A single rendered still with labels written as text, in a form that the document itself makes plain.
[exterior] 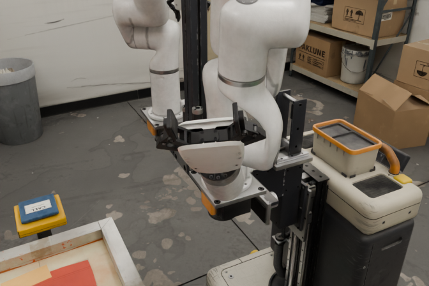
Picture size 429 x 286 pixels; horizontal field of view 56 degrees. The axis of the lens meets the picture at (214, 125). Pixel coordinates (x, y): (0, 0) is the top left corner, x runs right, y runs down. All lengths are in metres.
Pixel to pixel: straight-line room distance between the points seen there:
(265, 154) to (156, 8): 0.56
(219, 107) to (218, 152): 0.27
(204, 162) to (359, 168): 0.94
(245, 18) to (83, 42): 3.59
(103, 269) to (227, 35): 0.67
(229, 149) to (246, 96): 0.12
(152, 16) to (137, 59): 3.20
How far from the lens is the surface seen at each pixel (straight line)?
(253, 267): 2.00
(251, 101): 0.70
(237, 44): 0.64
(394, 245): 1.60
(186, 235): 2.56
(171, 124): 0.55
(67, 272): 1.09
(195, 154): 0.61
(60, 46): 4.14
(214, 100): 0.86
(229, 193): 0.75
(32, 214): 1.28
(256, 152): 0.76
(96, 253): 1.12
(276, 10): 0.64
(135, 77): 4.40
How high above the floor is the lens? 1.71
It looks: 26 degrees down
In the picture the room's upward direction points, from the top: straight up
